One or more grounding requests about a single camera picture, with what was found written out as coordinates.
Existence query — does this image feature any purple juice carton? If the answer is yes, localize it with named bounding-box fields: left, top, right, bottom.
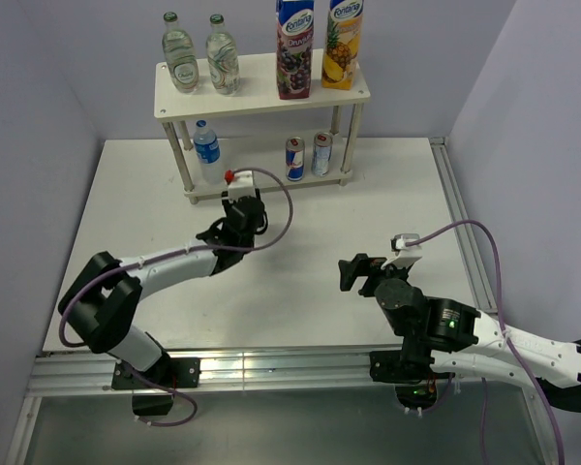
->
left=276, top=1, right=314, bottom=100

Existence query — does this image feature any left glass water bottle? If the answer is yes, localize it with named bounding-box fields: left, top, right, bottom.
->
left=162, top=12, right=199, bottom=94

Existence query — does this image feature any blue red energy can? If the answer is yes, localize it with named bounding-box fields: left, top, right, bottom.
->
left=285, top=137, right=305, bottom=181

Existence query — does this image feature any glass water bottle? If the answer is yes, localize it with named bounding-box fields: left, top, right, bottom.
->
left=206, top=14, right=240, bottom=96
left=162, top=12, right=199, bottom=94

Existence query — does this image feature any right glass water bottle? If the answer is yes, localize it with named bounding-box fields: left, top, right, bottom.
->
left=206, top=14, right=240, bottom=96

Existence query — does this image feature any aluminium frame rail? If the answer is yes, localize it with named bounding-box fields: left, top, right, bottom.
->
left=7, top=138, right=558, bottom=464

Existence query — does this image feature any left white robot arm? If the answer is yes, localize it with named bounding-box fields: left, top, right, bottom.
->
left=58, top=188, right=268, bottom=387

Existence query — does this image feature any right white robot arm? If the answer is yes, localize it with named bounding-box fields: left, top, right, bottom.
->
left=338, top=253, right=581, bottom=413

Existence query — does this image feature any silver energy can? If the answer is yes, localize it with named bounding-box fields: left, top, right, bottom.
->
left=312, top=132, right=333, bottom=177

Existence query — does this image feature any plastic water bottle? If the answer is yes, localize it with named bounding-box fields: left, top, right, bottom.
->
left=193, top=119, right=225, bottom=185

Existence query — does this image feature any pineapple juice carton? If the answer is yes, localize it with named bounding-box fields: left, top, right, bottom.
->
left=321, top=0, right=364, bottom=90

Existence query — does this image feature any white two-tier shelf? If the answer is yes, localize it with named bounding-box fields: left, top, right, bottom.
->
left=154, top=49, right=371, bottom=204

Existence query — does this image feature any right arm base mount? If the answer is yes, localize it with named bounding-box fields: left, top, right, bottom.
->
left=369, top=348, right=452, bottom=385

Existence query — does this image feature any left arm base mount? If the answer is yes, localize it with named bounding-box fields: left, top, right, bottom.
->
left=110, top=355, right=200, bottom=419

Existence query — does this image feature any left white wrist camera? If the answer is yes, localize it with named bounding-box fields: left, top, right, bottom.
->
left=222, top=170, right=257, bottom=202

